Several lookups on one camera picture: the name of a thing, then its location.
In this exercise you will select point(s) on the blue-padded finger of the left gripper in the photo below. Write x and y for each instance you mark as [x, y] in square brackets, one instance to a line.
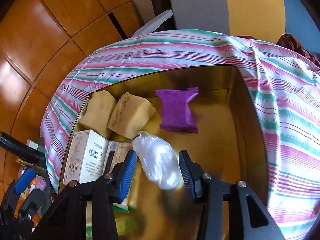
[25, 179]

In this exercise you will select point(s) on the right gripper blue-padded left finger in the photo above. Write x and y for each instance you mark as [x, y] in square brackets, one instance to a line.
[125, 175]

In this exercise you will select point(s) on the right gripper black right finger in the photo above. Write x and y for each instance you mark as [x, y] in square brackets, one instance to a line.
[191, 173]

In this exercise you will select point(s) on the grain bar clear wrapper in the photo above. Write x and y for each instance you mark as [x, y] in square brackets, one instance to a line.
[116, 153]

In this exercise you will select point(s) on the white plastic ball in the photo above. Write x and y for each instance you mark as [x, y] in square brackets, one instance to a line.
[158, 160]

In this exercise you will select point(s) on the white cream carton box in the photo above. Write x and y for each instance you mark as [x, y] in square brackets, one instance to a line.
[86, 157]

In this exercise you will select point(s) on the purple snack packet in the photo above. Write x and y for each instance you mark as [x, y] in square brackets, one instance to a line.
[176, 114]

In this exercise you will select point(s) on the yellow sponge block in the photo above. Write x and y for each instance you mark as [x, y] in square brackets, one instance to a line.
[130, 115]
[98, 113]

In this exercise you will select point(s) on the gold metal tin box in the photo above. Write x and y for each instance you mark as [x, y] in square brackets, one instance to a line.
[228, 145]

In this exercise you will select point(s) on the striped pink green bedsheet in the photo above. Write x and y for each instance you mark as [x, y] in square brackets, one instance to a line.
[283, 85]

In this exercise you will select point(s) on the orange wooden wardrobe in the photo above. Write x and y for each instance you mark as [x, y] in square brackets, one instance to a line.
[52, 57]

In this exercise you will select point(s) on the dark red cloth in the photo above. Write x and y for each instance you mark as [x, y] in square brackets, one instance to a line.
[290, 42]

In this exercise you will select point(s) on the grey yellow blue chair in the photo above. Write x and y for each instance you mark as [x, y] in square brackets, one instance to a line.
[264, 20]

